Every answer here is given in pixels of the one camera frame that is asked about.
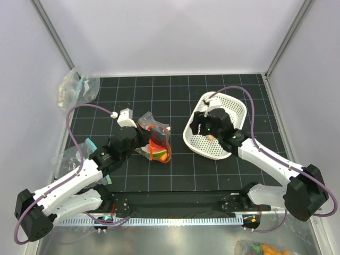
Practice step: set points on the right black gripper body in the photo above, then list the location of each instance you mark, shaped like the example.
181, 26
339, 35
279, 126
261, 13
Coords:
206, 127

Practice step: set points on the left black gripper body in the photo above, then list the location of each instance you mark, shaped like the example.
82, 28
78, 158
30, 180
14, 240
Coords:
140, 141

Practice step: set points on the white perforated plastic basket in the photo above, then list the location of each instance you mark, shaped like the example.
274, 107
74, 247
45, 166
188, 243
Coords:
210, 148

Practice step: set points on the watermelon slice toy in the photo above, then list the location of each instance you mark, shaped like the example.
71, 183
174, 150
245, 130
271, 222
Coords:
154, 150

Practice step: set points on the orange zipper clear bag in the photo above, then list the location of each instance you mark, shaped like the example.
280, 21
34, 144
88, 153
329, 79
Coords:
159, 133

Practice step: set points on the orange papaya slice toy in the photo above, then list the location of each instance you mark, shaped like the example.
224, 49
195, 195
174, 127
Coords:
165, 156

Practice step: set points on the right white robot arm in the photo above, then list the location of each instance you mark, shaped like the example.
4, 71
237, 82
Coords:
302, 190

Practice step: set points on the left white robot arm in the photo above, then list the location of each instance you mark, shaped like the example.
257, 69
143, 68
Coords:
37, 212

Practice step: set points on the blue zipper bag near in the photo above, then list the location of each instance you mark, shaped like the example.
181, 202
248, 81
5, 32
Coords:
70, 159

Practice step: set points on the blue zipper bag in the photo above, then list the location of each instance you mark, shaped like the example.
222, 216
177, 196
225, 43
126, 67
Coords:
77, 89
70, 159

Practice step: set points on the blue zipper bag far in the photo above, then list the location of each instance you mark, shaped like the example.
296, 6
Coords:
77, 89

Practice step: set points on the bag of toy vegetables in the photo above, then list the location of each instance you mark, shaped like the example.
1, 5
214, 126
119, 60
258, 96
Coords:
247, 247

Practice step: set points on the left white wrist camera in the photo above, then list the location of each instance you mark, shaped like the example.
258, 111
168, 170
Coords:
125, 118

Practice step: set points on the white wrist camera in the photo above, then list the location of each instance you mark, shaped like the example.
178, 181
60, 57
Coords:
212, 103
125, 118

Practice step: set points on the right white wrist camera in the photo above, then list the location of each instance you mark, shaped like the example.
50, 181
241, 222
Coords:
212, 103

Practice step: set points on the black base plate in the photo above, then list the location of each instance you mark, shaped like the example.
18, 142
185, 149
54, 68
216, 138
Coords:
178, 204

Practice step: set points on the grey slotted cable duct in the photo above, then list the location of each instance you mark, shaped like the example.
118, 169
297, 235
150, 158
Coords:
84, 220

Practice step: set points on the right aluminium frame post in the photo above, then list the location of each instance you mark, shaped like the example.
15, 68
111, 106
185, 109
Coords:
296, 23

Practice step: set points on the aluminium frame post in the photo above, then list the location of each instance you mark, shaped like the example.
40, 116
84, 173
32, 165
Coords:
37, 5
296, 23

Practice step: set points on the left aluminium frame post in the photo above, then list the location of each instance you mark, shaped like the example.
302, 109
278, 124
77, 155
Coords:
37, 5

